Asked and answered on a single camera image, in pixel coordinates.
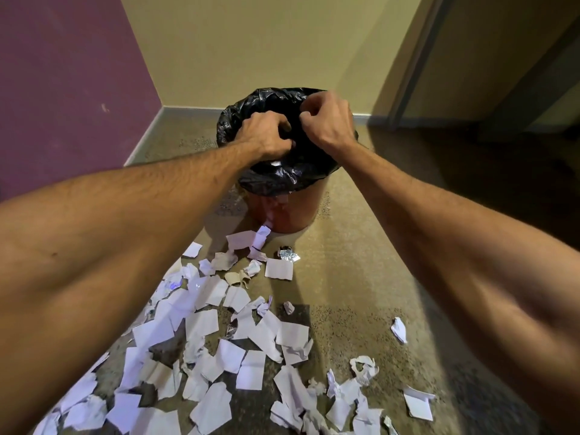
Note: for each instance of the person's right hand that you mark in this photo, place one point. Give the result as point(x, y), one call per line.
point(330, 124)

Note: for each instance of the person's left hand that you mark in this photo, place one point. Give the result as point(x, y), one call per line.
point(260, 135)

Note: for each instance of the person's left fingers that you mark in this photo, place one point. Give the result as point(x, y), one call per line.
point(282, 126)

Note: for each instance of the person's right fingers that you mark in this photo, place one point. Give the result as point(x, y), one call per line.
point(312, 108)

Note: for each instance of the black plastic trash bag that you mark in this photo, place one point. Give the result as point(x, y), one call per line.
point(290, 169)

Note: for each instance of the person's right forearm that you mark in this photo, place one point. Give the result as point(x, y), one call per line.
point(462, 249)

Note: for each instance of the person's left forearm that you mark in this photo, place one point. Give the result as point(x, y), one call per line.
point(113, 258)

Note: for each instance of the red plastic waste bin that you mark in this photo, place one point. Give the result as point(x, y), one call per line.
point(290, 212)

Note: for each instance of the crumpled silver foil wrapper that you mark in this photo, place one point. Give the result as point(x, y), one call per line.
point(288, 254)

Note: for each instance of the beige door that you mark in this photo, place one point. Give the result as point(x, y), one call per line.
point(489, 54)

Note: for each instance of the scattered torn white paper pieces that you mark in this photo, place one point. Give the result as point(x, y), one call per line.
point(217, 321)

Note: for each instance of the grey door frame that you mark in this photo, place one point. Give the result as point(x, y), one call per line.
point(417, 58)

